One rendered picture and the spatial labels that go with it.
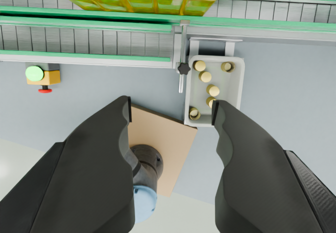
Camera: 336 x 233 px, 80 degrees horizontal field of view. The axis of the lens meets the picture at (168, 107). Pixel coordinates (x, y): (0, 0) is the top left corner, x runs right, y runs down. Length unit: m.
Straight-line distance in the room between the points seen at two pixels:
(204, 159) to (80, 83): 0.53
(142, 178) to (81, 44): 0.39
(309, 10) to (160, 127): 0.54
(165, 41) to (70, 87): 0.38
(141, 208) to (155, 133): 0.25
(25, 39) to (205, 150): 0.67
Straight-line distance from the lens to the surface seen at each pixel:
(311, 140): 0.95
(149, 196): 0.55
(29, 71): 0.72
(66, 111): 0.81
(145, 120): 0.70
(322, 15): 0.73
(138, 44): 0.58
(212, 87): 0.67
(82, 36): 0.62
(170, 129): 0.70
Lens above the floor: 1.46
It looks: 77 degrees down
